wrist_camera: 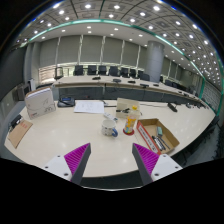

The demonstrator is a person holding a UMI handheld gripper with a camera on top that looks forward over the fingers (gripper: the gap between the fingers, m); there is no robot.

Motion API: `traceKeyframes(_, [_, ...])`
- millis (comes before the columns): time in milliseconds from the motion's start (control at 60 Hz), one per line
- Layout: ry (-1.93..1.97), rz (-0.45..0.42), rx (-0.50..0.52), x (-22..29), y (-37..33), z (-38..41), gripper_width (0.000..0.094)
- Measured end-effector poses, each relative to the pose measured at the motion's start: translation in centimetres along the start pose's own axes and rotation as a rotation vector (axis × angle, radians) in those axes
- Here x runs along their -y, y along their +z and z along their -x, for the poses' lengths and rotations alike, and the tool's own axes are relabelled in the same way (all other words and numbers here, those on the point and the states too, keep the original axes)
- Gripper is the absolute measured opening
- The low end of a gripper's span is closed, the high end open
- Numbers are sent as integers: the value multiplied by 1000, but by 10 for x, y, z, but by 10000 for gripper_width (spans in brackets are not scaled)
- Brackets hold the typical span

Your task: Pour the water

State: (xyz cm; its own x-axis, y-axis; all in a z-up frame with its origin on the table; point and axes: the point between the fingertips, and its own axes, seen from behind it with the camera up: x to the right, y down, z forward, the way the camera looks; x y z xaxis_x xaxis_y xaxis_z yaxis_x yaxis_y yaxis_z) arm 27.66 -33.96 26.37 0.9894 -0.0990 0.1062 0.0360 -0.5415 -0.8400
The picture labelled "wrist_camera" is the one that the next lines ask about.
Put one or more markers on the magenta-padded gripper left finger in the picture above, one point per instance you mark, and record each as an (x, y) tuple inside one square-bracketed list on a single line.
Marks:
[(77, 159)]

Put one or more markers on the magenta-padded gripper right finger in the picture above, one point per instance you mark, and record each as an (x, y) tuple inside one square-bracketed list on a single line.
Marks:
[(146, 159)]

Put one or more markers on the clear yellow-capped drink bottle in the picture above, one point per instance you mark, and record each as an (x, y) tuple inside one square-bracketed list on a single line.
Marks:
[(130, 122)]

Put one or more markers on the black marker pen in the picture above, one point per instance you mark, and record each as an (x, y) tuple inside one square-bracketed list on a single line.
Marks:
[(158, 142)]

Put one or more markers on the open cardboard box red side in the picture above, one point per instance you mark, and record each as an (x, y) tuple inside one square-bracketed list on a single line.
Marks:
[(146, 135)]

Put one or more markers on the small teal block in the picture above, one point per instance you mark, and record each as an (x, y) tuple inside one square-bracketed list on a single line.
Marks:
[(159, 131)]

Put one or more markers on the flat round red coaster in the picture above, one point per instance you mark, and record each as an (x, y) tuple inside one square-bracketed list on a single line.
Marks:
[(128, 134)]

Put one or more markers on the white printed paper sheet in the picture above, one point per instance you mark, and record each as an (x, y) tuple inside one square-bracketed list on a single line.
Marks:
[(89, 107)]

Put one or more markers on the group of black desk microphones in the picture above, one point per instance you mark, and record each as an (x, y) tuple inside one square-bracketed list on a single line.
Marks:
[(172, 107)]

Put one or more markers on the small beige open box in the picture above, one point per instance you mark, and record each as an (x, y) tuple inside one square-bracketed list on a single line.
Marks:
[(125, 105)]

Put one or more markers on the dark desk telephone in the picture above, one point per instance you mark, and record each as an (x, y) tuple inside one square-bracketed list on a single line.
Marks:
[(66, 101)]

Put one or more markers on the brown paper envelope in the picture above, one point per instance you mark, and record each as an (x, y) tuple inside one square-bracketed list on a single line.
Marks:
[(19, 133)]

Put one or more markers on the large white printed box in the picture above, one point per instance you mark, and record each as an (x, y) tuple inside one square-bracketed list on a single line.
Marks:
[(40, 104)]

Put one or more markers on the black stapler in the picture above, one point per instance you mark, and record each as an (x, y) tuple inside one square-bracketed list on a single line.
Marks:
[(15, 121)]

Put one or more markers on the long curved conference desk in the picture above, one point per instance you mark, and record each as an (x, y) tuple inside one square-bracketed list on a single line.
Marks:
[(83, 81)]

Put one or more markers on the grey printer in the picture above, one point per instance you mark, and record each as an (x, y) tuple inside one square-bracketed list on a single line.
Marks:
[(24, 91)]

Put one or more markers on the row of black office chairs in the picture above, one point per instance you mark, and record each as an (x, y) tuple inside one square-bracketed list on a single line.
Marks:
[(102, 70)]

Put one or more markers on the group of ceiling lights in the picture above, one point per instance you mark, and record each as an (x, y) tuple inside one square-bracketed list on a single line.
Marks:
[(87, 6)]

